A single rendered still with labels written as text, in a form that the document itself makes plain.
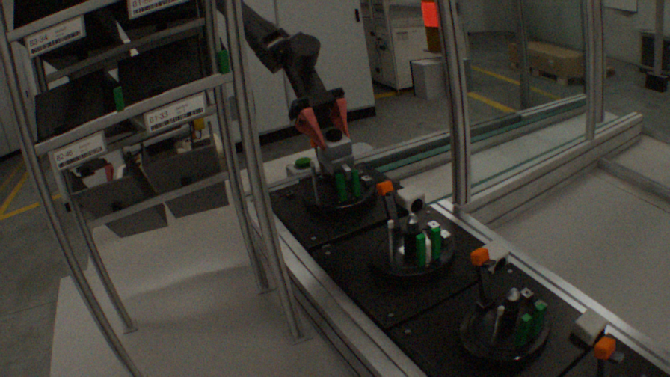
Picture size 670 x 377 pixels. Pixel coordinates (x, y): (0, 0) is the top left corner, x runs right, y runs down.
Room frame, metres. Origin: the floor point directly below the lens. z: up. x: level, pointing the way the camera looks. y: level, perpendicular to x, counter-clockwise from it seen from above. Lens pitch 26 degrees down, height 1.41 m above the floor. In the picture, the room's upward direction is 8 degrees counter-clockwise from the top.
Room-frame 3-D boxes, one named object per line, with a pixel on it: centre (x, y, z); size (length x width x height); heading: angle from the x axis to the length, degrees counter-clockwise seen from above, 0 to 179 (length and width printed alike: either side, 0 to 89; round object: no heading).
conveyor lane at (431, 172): (0.93, -0.29, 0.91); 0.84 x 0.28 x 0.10; 113
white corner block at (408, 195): (0.78, -0.13, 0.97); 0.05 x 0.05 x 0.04; 23
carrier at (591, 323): (0.38, -0.20, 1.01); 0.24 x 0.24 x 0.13; 23
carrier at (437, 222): (0.60, -0.11, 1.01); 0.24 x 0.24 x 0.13; 23
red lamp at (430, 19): (0.80, -0.23, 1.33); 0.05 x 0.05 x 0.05
